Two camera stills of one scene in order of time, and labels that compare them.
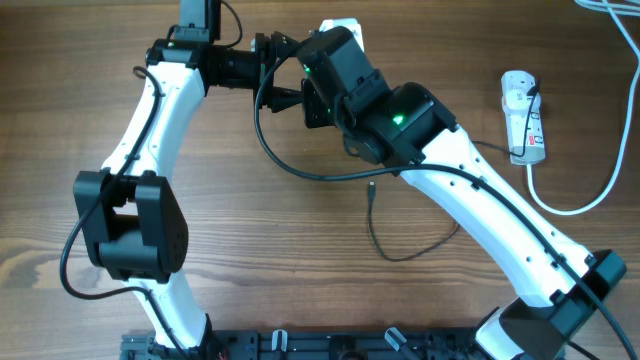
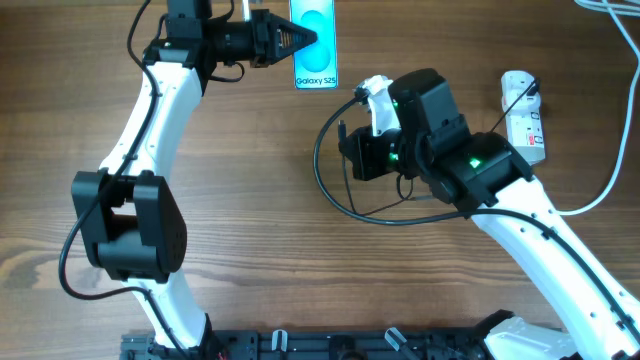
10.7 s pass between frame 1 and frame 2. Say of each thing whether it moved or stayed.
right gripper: moved
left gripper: moved
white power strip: stayed
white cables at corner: stayed
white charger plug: stayed
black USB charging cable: moved
